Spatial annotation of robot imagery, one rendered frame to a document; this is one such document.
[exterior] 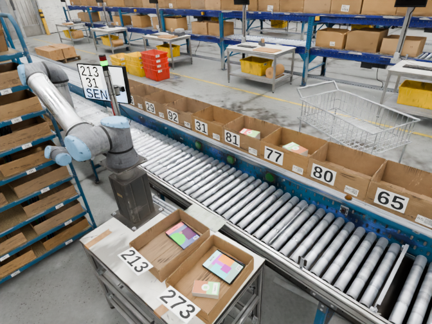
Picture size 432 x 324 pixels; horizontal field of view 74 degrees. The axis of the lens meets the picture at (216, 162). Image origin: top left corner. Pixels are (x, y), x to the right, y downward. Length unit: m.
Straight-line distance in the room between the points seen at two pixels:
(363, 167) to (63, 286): 2.53
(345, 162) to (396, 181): 0.33
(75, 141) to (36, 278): 1.72
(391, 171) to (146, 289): 1.65
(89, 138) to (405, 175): 1.88
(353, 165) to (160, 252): 1.43
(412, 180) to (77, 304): 2.55
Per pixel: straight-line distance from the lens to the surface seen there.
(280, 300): 2.46
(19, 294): 3.03
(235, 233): 1.87
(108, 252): 1.89
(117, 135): 1.67
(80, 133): 1.63
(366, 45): 6.22
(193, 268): 1.67
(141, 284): 1.68
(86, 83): 2.75
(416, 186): 2.17
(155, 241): 1.84
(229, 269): 1.62
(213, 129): 2.47
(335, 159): 2.26
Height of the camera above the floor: 2.08
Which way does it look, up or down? 33 degrees down
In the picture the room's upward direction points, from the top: 4 degrees counter-clockwise
